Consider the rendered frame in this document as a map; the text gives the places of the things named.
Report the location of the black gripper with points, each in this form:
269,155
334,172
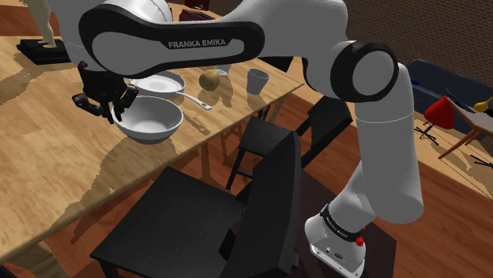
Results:
101,86

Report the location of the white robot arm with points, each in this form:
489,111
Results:
292,34

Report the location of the white bowl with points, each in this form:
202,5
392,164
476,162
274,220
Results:
152,119

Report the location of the white frying pan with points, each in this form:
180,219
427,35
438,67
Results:
160,84

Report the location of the wooden dining table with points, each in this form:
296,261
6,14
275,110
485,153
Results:
54,154

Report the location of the beige figure on black base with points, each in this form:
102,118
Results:
42,48

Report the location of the brown potato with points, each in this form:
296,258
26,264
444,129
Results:
209,80

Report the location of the grey cup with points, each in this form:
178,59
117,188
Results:
222,69
257,81

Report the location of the black chair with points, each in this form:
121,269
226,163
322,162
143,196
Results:
181,227
265,136

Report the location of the dark blue sofa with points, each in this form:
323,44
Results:
431,83

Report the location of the red swivel chair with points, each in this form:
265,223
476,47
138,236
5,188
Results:
441,113

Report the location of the small wooden-legged desk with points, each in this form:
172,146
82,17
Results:
479,121

